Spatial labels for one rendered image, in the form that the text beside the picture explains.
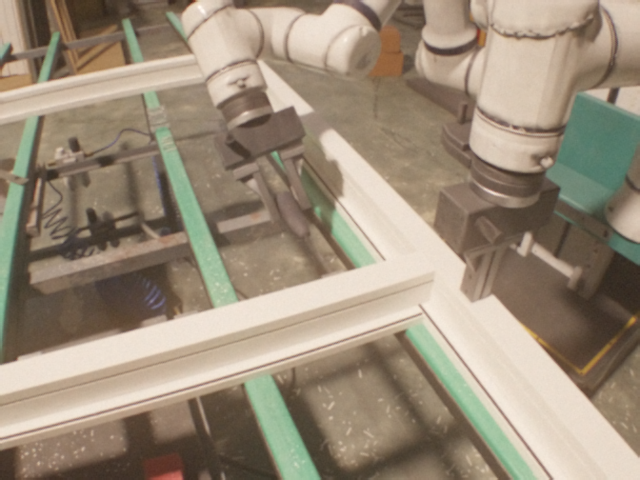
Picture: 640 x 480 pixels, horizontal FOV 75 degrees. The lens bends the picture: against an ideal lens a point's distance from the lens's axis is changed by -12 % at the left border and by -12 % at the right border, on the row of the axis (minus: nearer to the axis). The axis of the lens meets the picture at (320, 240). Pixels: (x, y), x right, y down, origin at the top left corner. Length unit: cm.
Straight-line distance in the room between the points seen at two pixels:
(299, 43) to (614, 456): 66
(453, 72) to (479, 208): 94
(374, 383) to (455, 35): 110
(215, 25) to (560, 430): 68
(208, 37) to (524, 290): 121
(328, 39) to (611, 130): 87
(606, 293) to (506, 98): 133
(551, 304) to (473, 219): 112
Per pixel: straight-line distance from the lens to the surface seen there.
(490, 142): 44
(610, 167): 138
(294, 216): 68
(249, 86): 70
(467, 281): 57
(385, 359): 168
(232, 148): 70
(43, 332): 203
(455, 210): 46
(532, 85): 41
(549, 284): 163
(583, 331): 153
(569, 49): 41
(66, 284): 87
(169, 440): 87
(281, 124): 71
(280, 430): 54
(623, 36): 47
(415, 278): 60
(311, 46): 73
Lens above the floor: 134
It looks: 39 degrees down
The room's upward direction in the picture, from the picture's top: straight up
